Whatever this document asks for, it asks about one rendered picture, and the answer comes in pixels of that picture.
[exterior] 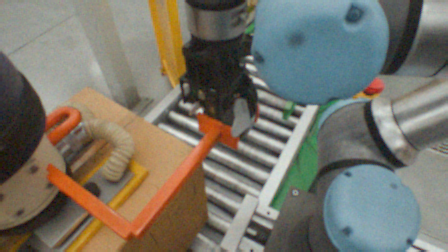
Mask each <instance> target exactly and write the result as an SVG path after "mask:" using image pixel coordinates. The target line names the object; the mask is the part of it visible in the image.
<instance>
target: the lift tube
mask: <svg viewBox="0 0 448 252"><path fill-rule="evenodd" d="M23 87H24V85H23V83H22V79H21V77H20V75H19V73H18V70H17V68H15V66H14V64H13V63H12V62H11V60H9V58H8V57H7V55H6V54H5V53H3V52H2V51H1V49H0V131H1V129H2V128H3V127H4V126H5V125H6V123H7V122H8V121H9V120H10V118H12V116H13V115H14V113H15V112H16V111H17V109H18V105H19V103H20V98H21V96H22V90H23ZM46 124H47V116H46V112H45V108H44V107H43V116H42V120H41V125H40V127H39V130H38V131H37V134H36V135H35V138H33V141H32V142H31V144H30V145H29V146H28V147H27V149H26V150H25V152H23V154H22V155H21V156H20V158H21V159H22V161H21V162H20V163H18V165H16V166H15V167H14V168H12V170H10V171H9V172H7V174H5V175H4V176H3V177H1V178H0V186H1V185H3V183H5V182H6V181H8V180H9V179H11V177H13V176H14V174H16V172H18V170H20V169H21V168H22V167H23V166H24V165H25V164H26V162H27V161H28V160H29V159H30V158H31V156H32V155H33V153H34V152H35V150H37V148H38V146H39V144H40V143H41V140H42V138H43V135H44V133H45V128H46Z"/></svg>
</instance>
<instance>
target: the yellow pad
mask: <svg viewBox="0 0 448 252"><path fill-rule="evenodd" d="M107 160H108V156H107V157H106V158H105V159H104V160H103V161H102V162H101V163H100V164H99V165H98V166H97V167H95V169H94V170H93V171H92V172H91V173H90V174H88V176H87V177H85V178H84V179H83V180H82V181H81V182H80V186H82V187H83V188H85V189H86V190H87V191H89V192H90V193H92V194H93V196H96V198H98V199H100V201H102V202H103V203H105V204H106V205H107V206H109V207H110V208H112V209H113V210H115V211H117V210H118V208H119V207H120V206H121V205H122V204H123V203H124V202H125V201H126V199H127V198H128V197H130V195H132V193H133V192H134V190H136V188H138V187H139V185H140V184H141V183H142V182H143V180H145V179H146V178H147V176H148V175H149V173H148V170H147V169H145V168H143V167H142V166H140V165H139V164H138V163H136V162H134V161H132V160H129V163H127V166H126V170H124V174H123V175H122V178H120V180H118V181H111V180H107V179H106V178H105V177H104V176H103V175H102V170H103V168H104V165H105V163H106V161H107ZM103 225H104V224H103V223H101V221H99V220H98V219H96V218H95V217H93V216H92V214H88V216H86V218H84V219H83V221H81V223H79V225H77V227H75V229H73V231H72V232H71V233H70V234H69V235H68V236H67V237H66V238H65V240H64V241H63V242H62V243H61V244H60V245H59V246H58V247H57V248H56V249H55V250H54V249H52V248H51V247H50V246H48V245H47V244H46V243H45V242H44V241H43V240H41V238H39V236H38V235H36V234H35V233H34V232H33V231H30V232H29V233H27V235H25V237H23V239H21V240H20V241H19V242H18V243H17V244H16V245H15V246H14V247H13V248H11V250H9V252H80V251H81V249H83V247H85V245H86V244H87V243H88V242H89V241H90V240H91V239H92V238H93V236H94V235H95V234H96V233H97V232H98V231H99V229H100V228H101V227H102V226H103Z"/></svg>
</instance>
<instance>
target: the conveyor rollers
mask: <svg viewBox="0 0 448 252"><path fill-rule="evenodd" d="M240 59H241V60H245V61H247V62H249V63H253V56H252V57H251V56H250V57H243V58H240ZM241 60H240V62H243V61H241ZM243 63H245V62H243ZM249 63H246V67H247V68H248V70H249V71H250V73H252V74H254V75H258V72H257V70H256V69H255V65H251V64H249ZM253 64H254V63H253ZM249 76H250V77H251V78H253V83H254V85H255V86H256V87H260V88H262V89H263V90H268V91H269V92H272V90H270V88H269V87H268V86H267V85H265V83H264V82H263V80H261V79H260V78H258V77H254V76H253V75H249ZM258 76H259V75H258ZM256 90H257V89H256ZM257 92H258V99H259V100H260V101H263V102H266V103H268V104H272V105H273V106H275V107H279V108H281V109H284V107H285V105H286V104H287V102H288V101H287V100H283V99H281V98H279V97H275V96H273V95H270V94H268V93H266V92H263V91H260V90H257ZM259 104H260V103H259ZM193 105H194V104H191V103H189V102H186V104H183V100H181V102H179V109H182V110H184V111H186V112H189V111H190V109H191V107H193ZM305 109H306V108H305V107H302V106H299V105H296V106H295V107H294V109H293V111H292V113H293V114H297V115H299V116H301V117H302V114H303V112H304V110H305ZM282 113H283V112H280V111H277V110H276V109H273V108H270V107H267V106H265V105H263V104H260V111H259V114H263V115H264V116H266V117H270V118H271V119H275V120H277V121H278V122H282V123H283V124H287V125H289V126H290V127H294V128H295V127H296V126H297V123H298V122H299V119H297V118H296V117H292V116H290V117H289V118H288V119H287V121H286V120H284V119H282ZM168 119H169V120H171V121H172V122H176V123H177V124H180V125H181V126H183V127H186V128H188V129H191V130H192V131H194V132H197V133H199V134H201V135H203V136H205V135H206V134H204V133H202V132H199V126H198V122H196V121H194V120H193V119H190V118H188V117H185V116H184V115H182V114H179V113H177V112H174V111H172V112H170V113H169V116H168ZM253 126H255V127H258V128H260V129H263V130H265V131H266V132H270V133H271V134H275V135H276V136H278V137H281V138H283V139H286V140H288V141H289V139H290V137H291V135H292V131H291V130H289V129H286V128H284V127H280V126H279V125H277V124H274V123H272V122H268V121H267V120H265V119H262V118H260V117H258V122H257V123H255V122H253ZM157 127H158V128H160V129H162V130H163V131H164V132H167V133H168V134H171V135H172V136H173V137H176V138H177V139H179V140H181V142H184V143H186V144H188V145H189V146H190V147H193V148H195V147H196V145H197V144H199V142H200V140H199V139H196V138H194V137H191V136H189V135H188V134H185V133H184V132H181V131H179V130H178V129H175V128H173V127H170V126H169V125H167V124H164V123H163V122H161V123H160V124H159V125H158V126H157ZM243 137H244V138H246V139H249V140H250V141H253V142H255V143H257V144H260V145H262V146H263V147H267V148H268V149H271V150H273V151H276V152H277V153H280V154H282V151H283V150H284V149H285V146H286V144H283V143H282V142H278V141H277V140H275V139H272V138H270V137H267V136H265V135H263V134H260V133H258V132H255V131H253V130H252V129H251V130H250V132H249V133H248V135H247V136H243ZM218 143H219V144H223V143H221V142H218ZM223 145H224V146H226V147H228V146H227V145H226V144H223ZM228 148H230V149H233V148H231V147H228ZM233 150H235V151H236V152H239V153H241V154H244V155H245V156H248V157H250V158H251V159H254V160H256V161H259V162H260V163H262V164H265V165H267V166H270V167H271V168H272V169H274V167H275V164H276V163H277V161H278V159H277V158H276V157H275V156H271V155H270V154H267V153H265V152H262V151H260V150H259V149H255V148H254V147H251V146H249V145H248V144H245V143H243V142H239V144H238V149H237V150H236V149H233ZM207 156H209V157H211V158H212V159H215V160H216V161H219V162H221V163H222V164H225V165H226V166H229V167H231V168H232V169H235V170H236V171H239V172H241V173H242V174H245V175H247V176H250V177H251V178H253V179H255V180H257V181H260V182H261V183H264V184H265V183H266V181H267V179H268V178H269V176H270V174H268V173H267V172H265V171H263V170H261V169H258V168H257V167H255V166H252V165H250V164H248V163H246V162H245V161H242V160H241V159H237V158H236V157H233V156H231V155H230V154H227V153H226V152H222V151H221V150H219V149H216V148H215V147H213V149H212V150H211V152H210V153H209V154H208V155H207ZM203 166H204V175H206V176H209V178H211V179H213V180H215V181H218V182H219V183H221V184H223V185H225V186H227V187H228V188H230V189H233V190H234V191H237V192H238V193H241V194H242V195H243V196H246V194H248V195H250V196H253V197H255V198H258V196H259V195H260V192H261V191H260V190H259V189H258V188H255V187H253V186H250V185H249V184H246V183H245V182H243V181H241V180H240V179H237V178H236V177H234V176H231V175H230V174H227V173H226V172H224V171H221V170H220V169H217V168H216V167H214V166H211V165H210V164H207V163H206V162H204V161H203ZM205 186H206V198H207V199H208V200H209V201H212V202H214V203H216V204H217V205H220V206H221V207H222V208H225V209H226V210H228V211H230V212H231V213H234V214H235V215H236V213H237V212H238V209H239V208H240V205H241V204H242V203H240V202H238V201H236V200H234V199H233V198H231V197H229V196H226V195H225V194H223V193H221V192H220V191H217V190H216V189H214V188H211V186H208V185H206V184H205ZM208 213H209V220H207V222H206V224H208V225H209V226H210V227H213V228H214V229H216V230H218V231H220V232H221V233H223V234H225V235H226V233H227V232H228V229H229V227H230V226H231V222H228V220H225V219H223V217H220V216H218V215H216V214H215V213H212V212H211V211H210V210H208ZM193 241H195V242H197V243H199V244H200V245H202V246H203V247H204V248H207V249H208V250H210V251H211V252H221V250H220V245H221V244H220V243H217V242H216V241H214V240H213V239H211V238H209V237H208V236H206V235H204V234H202V233H201V232H200V231H199V233H198V234H197V236H196V237H195V238H194V240H193Z"/></svg>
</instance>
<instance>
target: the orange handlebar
mask: <svg viewBox="0 0 448 252"><path fill-rule="evenodd" d="M66 117H69V118H68V120H66V121H65V122H63V123H62V124H60V126H59V127H57V128H56V129H54V131H52V132H51V133H50V134H48V135H47V138H48V139H49V141H50V143H51V144H52V146H56V144H57V143H59V142H60V141H62V139H64V138H65V137H66V136H67V135H68V134H70V132H73V130H74V129H76V128H77V127H78V126H79V124H80V123H81V120H82V116H81V112H80V111H79V110H78V109H77V108H74V107H72V106H63V107H61V108H58V109H56V110H54V111H53V112H52V113H50V115H47V124H46V128H45V133H46V132H47V131H49V129H52V127H54V126H55V125H56V124H58V122H60V121H61V120H63V119H64V118H66ZM45 133H44V134H45ZM221 137H222V133H221V131H220V130H218V129H216V128H214V127H211V129H210V130H209V131H208V133H207V134H206V135H205V136H204V138H203V139H201V141H200V142H199V144H197V145H196V147H195V148H194V149H193V150H192V151H191V153H190V154H189V155H188V156H187V157H186V159H184V161H183V162H182V163H181V164H180V166H179V167H178V168H177V169H176V171H174V173H173V174H172V176H170V177H169V178H168V180H167V181H166V182H165V183H164V185H163V186H162V187H161V188H160V190H158V192H157V193H156V194H155V195H154V196H153V198H152V199H151V200H150V201H149V202H148V204H146V206H145V207H144V209H142V211H141V212H140V213H139V214H138V215H137V217H136V218H135V219H134V220H133V222H132V223H130V222H129V221H128V220H126V218H123V216H121V215H120V214H119V213H116V211H115V210H113V209H112V208H110V207H109V206H107V205H106V204H105V203H103V202H102V201H100V199H98V198H96V196H93V194H92V193H90V192H89V191H87V190H86V189H85V188H83V187H82V186H80V184H78V183H76V181H73V179H71V178H70V177H69V176H67V175H66V174H64V173H63V171H60V169H58V168H56V167H55V166H54V165H53V164H51V163H49V164H48V166H47V169H46V170H47V171H48V172H49V174H48V176H47V177H46V178H47V180H48V181H49V182H50V183H52V185H55V187H57V188H58V189H59V190H61V192H63V193H64V194H65V195H67V196H68V197H70V198H71V199H72V200H73V201H74V202H76V203H77V204H79V205H80V206H81V207H83V209H85V210H86V211H87V212H89V213H90V214H92V216H93V217H95V218H96V219H98V220H99V221H101V223H103V224H104V225H105V226H107V227H108V228H109V229H110V230H112V231H113V232H115V234H117V235H118V236H120V237H121V238H122V239H124V241H128V242H129V241H131V239H133V237H136V239H141V238H142V237H143V236H144V235H145V233H146V232H147V230H149V228H150V227H151V226H152V224H153V223H154V222H155V221H156V219H158V217H159V216H160V215H161V213H162V212H163V210H165V208H166V207H167V205H169V203H170V202H171V200H172V199H173V198H174V197H175V195H177V193H178V192H179V190H180V189H181V188H182V186H184V184H185V183H186V181H188V179H189V178H190V177H191V175H192V174H194V171H196V169H197V168H198V167H199V165H200V164H201V162H202V161H204V159H205V158H206V156H207V155H208V154H209V153H210V152H211V150H212V149H213V147H215V146H216V144H217V143H218V141H219V140H220V139H221Z"/></svg>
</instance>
